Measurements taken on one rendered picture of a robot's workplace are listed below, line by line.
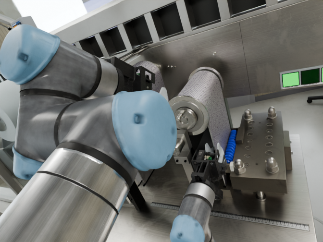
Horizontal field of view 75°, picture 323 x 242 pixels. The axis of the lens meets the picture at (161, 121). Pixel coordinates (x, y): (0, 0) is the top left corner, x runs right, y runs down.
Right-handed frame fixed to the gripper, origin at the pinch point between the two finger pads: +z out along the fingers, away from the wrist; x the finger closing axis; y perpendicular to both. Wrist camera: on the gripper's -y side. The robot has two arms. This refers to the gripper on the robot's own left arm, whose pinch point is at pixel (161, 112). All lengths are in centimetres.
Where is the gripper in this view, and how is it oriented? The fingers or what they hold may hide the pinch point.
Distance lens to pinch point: 54.9
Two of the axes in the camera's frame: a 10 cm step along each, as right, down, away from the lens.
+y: 0.2, -9.9, 1.3
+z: 5.1, 1.2, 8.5
